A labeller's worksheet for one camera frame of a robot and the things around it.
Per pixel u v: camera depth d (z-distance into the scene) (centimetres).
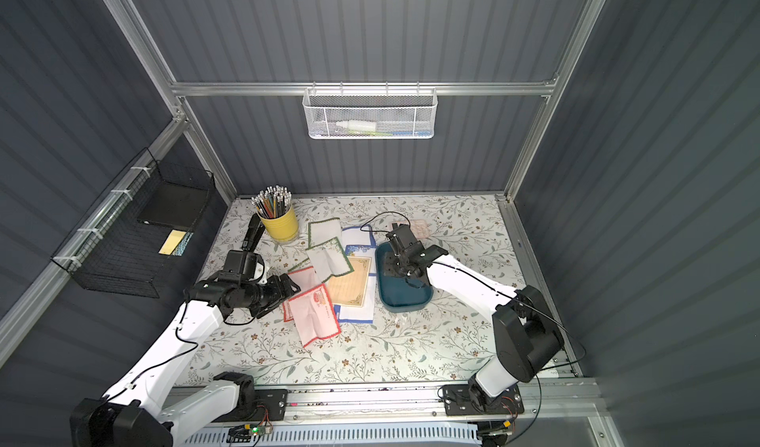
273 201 98
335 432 71
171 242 75
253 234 106
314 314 88
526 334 44
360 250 103
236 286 58
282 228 101
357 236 109
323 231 110
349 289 94
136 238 75
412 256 65
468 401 70
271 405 73
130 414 39
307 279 96
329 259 101
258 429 69
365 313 89
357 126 89
